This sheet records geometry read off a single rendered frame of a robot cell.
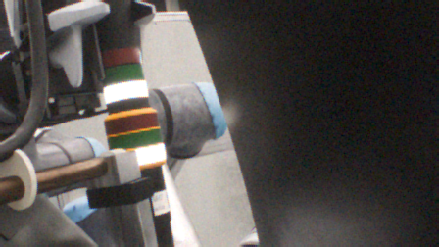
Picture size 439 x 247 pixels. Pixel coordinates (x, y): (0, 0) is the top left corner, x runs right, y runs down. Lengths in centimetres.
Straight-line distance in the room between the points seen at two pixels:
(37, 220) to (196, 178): 218
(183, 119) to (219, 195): 173
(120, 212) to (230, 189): 228
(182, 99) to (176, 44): 167
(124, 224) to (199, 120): 56
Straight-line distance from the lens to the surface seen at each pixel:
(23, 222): 35
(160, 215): 38
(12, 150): 28
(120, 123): 37
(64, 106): 44
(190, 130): 90
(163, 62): 249
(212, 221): 257
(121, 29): 38
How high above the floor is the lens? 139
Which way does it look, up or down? 3 degrees down
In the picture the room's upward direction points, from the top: 10 degrees counter-clockwise
